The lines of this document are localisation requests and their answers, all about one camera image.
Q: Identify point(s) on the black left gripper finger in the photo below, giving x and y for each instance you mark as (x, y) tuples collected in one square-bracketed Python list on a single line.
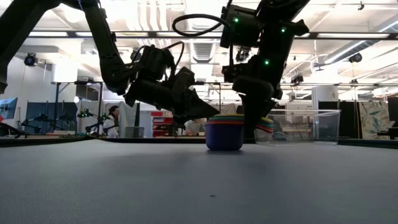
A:
[(199, 107), (185, 120)]

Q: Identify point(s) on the black metal frame stand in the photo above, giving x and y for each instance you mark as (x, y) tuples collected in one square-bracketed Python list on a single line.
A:
[(100, 102)]

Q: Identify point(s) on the person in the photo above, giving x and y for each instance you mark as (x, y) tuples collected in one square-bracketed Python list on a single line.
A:
[(110, 124), (196, 127)]

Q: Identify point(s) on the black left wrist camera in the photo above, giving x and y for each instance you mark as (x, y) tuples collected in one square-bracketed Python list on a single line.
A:
[(155, 62)]

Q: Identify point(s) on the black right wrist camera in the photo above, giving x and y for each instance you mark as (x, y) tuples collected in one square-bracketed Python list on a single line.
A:
[(242, 28)]

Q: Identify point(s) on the green measuring cup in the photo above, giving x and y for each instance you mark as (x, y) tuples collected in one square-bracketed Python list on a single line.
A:
[(227, 117)]

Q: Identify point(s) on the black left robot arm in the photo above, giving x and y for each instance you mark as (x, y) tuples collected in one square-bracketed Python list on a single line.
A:
[(102, 40)]

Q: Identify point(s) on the black partition panel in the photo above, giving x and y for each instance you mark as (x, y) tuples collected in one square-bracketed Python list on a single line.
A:
[(349, 118)]

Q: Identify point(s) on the red measuring cup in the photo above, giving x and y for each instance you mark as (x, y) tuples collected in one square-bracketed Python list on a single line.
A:
[(227, 122)]

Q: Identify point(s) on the blue partition panel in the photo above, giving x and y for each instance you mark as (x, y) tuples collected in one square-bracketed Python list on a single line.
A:
[(37, 109)]

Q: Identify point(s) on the blue screen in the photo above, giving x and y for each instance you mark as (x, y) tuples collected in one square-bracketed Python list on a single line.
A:
[(7, 107)]

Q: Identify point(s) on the clear plastic basket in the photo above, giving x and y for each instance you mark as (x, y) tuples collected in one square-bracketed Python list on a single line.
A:
[(311, 124)]

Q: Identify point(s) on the purple measuring cup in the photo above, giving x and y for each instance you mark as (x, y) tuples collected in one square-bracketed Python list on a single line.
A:
[(224, 138)]

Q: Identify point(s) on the white ceiling air vent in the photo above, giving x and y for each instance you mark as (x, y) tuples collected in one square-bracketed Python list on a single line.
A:
[(203, 51)]

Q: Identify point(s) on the black ceiling spotlight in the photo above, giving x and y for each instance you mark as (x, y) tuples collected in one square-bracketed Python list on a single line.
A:
[(355, 57), (30, 59), (241, 56), (297, 79)]

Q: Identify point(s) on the black background robot arm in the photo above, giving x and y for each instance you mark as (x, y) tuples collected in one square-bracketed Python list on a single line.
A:
[(85, 113), (42, 118)]

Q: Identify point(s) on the teal measuring cup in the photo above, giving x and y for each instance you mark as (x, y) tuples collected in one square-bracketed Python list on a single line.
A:
[(227, 120)]

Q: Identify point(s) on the blue measuring cup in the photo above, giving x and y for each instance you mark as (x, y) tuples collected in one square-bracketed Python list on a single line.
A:
[(227, 119)]

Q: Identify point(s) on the leaf print curtain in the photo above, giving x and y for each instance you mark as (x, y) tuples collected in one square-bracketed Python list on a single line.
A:
[(373, 118)]

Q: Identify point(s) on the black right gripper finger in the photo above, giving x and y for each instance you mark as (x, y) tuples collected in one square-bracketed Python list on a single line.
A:
[(263, 107), (250, 118)]

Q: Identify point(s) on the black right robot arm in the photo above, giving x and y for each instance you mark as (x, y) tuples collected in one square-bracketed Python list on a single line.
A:
[(280, 9)]

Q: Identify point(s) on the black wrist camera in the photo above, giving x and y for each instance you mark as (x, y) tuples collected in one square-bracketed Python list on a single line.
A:
[(242, 28), (155, 62)]

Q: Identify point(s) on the grey hanging cloth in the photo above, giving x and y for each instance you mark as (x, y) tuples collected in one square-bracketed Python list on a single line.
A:
[(129, 115)]

